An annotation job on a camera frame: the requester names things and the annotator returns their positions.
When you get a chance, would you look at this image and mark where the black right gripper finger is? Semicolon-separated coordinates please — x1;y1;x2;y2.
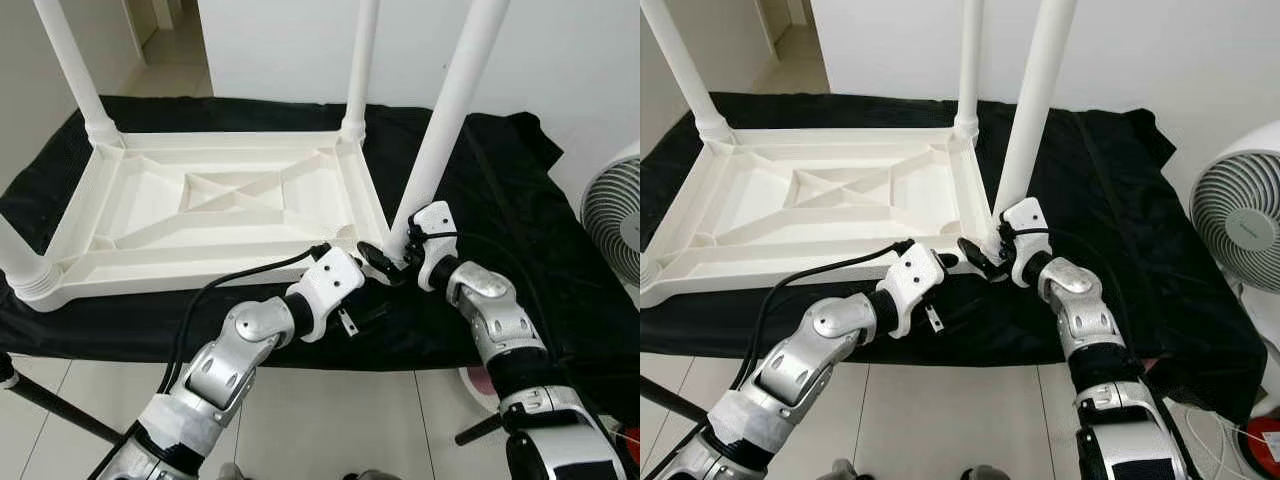
957;236;1001;283
357;241;407;288

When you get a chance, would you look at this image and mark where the white plastic table top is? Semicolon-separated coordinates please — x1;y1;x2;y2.
20;130;413;312
640;125;1007;310

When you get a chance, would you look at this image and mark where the black fabric table cover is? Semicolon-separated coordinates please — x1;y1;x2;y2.
0;95;641;375
640;92;1269;427

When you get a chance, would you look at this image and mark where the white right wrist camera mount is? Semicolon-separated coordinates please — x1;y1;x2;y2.
409;200;460;294
999;196;1052;290

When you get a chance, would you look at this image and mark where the white pedestal fan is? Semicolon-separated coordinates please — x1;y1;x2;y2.
1187;120;1280;297
580;148;641;287

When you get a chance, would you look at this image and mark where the white power cable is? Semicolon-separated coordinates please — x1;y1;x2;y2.
1165;400;1280;480

